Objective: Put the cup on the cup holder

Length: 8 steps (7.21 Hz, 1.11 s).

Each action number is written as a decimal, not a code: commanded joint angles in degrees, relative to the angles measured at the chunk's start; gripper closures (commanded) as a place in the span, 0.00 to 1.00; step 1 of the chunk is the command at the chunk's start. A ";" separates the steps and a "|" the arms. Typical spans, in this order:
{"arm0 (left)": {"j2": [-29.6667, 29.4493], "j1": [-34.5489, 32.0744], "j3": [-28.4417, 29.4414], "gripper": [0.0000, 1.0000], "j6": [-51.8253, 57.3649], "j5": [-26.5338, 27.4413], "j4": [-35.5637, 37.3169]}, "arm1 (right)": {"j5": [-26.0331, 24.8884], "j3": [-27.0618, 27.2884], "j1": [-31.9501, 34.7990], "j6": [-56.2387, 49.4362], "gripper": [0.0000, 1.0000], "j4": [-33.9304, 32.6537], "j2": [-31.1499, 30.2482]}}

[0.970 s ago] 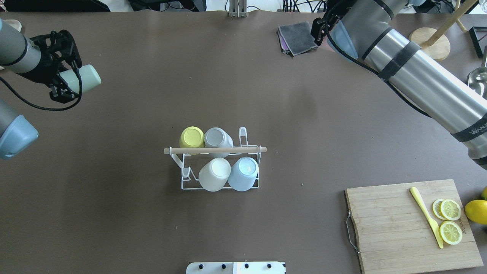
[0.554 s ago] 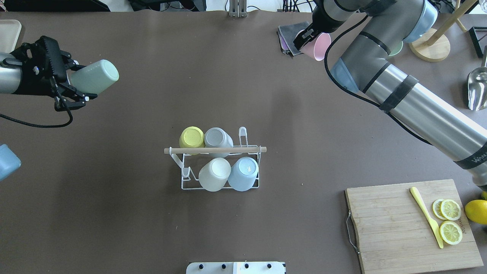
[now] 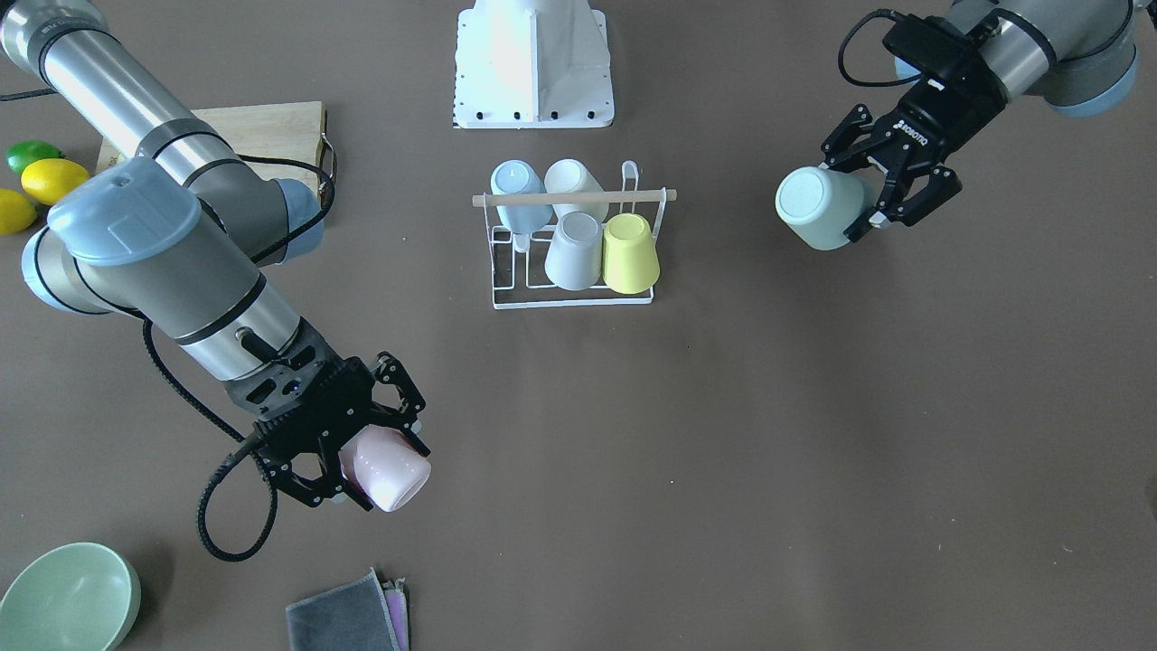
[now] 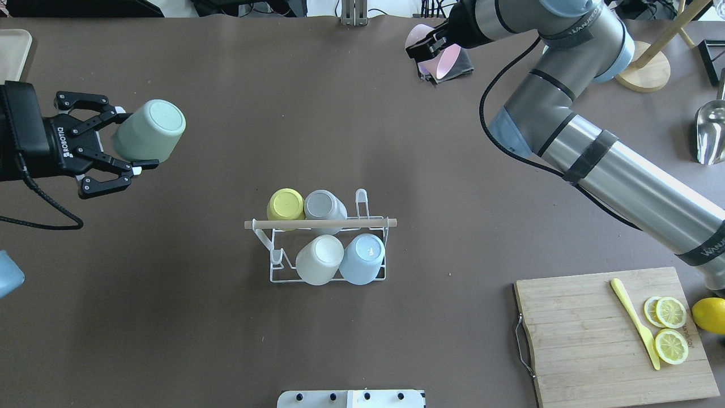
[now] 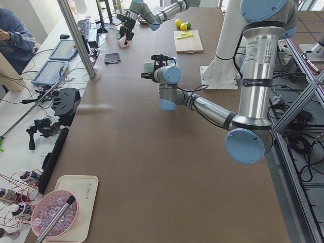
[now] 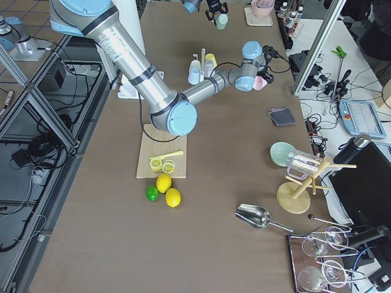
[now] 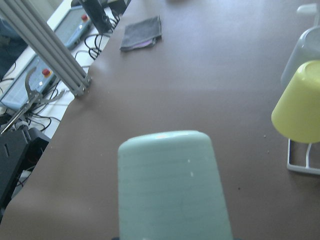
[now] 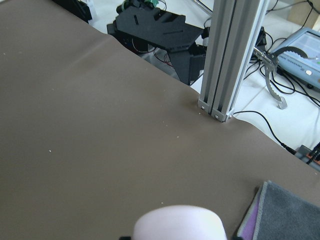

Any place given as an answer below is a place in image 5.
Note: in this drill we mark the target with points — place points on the pink bowl with ice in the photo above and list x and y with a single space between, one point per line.
48 208

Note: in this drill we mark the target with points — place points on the grey folded cloth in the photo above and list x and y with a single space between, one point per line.
111 58

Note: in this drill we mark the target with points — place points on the beige plastic tray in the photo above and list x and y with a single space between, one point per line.
84 188

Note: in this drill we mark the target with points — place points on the yellow plastic knife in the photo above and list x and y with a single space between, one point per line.
182 37

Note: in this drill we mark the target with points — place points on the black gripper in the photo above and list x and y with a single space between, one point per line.
131 22
152 75

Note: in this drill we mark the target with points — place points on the blue teach pendant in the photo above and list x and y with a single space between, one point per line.
65 50
50 72

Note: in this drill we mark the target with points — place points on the yellow lemon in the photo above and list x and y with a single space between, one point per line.
183 27
178 23

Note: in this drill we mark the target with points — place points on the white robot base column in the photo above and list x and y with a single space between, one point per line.
220 73

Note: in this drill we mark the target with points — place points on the pink plastic cup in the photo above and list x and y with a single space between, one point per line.
123 42

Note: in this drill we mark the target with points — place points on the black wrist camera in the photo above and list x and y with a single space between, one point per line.
159 58

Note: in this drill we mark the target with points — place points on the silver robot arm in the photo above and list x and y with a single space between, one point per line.
262 24
140 8

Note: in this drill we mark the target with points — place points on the mint green plastic cup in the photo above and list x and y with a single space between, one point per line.
148 67

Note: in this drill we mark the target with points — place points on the bamboo cutting board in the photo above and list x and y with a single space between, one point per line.
188 45

